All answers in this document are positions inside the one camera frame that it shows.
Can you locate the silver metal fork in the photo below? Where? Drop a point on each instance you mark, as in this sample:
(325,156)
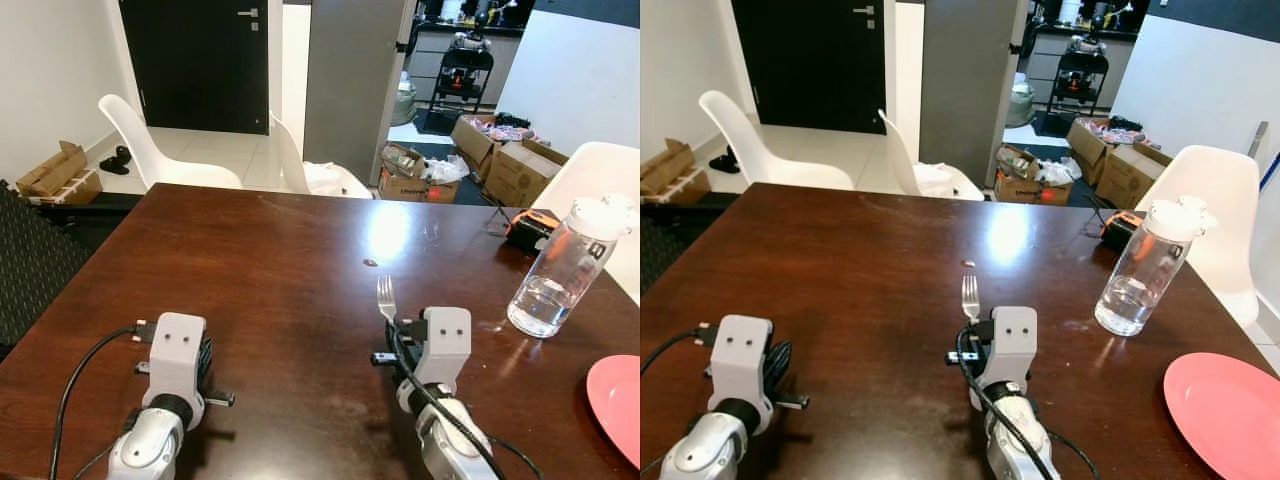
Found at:
(970,296)
(386,296)

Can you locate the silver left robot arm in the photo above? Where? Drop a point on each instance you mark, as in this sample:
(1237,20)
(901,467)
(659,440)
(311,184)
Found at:
(148,447)
(708,452)

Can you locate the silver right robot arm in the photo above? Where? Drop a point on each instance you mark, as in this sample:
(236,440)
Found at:
(455,440)
(1020,440)

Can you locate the clear water bottle white lid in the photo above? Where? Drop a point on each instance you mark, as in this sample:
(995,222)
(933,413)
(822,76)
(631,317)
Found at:
(1140,272)
(555,275)

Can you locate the pink plate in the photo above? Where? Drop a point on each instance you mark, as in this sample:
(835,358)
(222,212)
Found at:
(1225,415)
(618,405)

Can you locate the cardboard box with red print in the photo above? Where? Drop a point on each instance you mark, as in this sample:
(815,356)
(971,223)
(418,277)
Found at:
(1020,180)
(405,180)

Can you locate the black orange device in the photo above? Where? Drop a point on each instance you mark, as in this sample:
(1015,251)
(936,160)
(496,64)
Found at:
(530,230)
(1120,232)

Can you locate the black foam floor mat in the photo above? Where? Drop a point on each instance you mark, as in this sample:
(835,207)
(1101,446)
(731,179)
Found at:
(655,250)
(30,260)

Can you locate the large closed cardboard box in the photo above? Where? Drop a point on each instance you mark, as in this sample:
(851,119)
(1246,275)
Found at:
(1125,172)
(520,175)

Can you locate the small black floor object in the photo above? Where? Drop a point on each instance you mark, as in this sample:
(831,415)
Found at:
(726,160)
(118,160)

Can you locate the open cardboard box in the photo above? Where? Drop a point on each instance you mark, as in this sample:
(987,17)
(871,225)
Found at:
(472,140)
(1088,142)

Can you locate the low flat cardboard box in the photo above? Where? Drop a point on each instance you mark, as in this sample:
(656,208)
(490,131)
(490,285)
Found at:
(668,170)
(55,175)

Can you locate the grey door panel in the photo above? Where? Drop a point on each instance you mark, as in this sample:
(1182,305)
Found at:
(965,85)
(350,85)

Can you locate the black shelf cart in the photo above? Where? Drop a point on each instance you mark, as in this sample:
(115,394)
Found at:
(1075,88)
(460,85)

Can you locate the black door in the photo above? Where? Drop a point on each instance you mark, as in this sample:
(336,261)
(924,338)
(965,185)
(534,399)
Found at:
(810,65)
(195,65)

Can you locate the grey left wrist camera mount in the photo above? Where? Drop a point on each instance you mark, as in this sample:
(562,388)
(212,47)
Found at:
(178,355)
(745,360)

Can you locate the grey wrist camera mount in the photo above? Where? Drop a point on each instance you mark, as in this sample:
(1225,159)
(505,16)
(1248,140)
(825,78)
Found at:
(447,340)
(178,355)
(745,360)
(1012,340)

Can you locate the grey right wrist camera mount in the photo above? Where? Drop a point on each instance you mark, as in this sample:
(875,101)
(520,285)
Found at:
(1012,340)
(447,340)

